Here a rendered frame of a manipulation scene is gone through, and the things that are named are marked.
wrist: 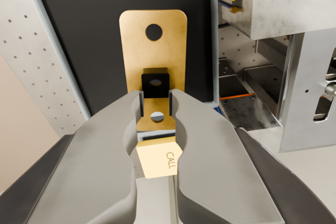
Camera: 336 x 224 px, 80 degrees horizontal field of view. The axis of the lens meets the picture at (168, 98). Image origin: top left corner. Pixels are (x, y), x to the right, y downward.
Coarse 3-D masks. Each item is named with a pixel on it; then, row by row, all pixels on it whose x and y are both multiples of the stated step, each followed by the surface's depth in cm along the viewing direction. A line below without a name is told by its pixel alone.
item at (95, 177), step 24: (96, 120) 9; (120, 120) 9; (72, 144) 8; (96, 144) 8; (120, 144) 8; (72, 168) 7; (96, 168) 7; (120, 168) 7; (48, 192) 6; (72, 192) 6; (96, 192) 6; (120, 192) 6; (48, 216) 5; (72, 216) 5; (96, 216) 5; (120, 216) 6
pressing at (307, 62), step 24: (288, 48) 36; (312, 48) 36; (288, 72) 38; (312, 72) 38; (288, 96) 40; (312, 96) 41; (288, 120) 44; (312, 120) 44; (288, 144) 48; (312, 144) 48
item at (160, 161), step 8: (144, 144) 24; (152, 144) 24; (160, 144) 24; (168, 144) 24; (176, 144) 24; (144, 152) 25; (152, 152) 25; (160, 152) 25; (168, 152) 25; (176, 152) 25; (144, 160) 25; (152, 160) 25; (160, 160) 25; (168, 160) 26; (176, 160) 26; (144, 168) 26; (152, 168) 26; (160, 168) 26; (168, 168) 26; (176, 168) 26; (152, 176) 27
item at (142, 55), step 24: (120, 24) 11; (144, 24) 11; (168, 24) 11; (144, 48) 12; (168, 48) 12; (144, 72) 12; (168, 72) 12; (144, 96) 13; (144, 120) 15; (168, 120) 15
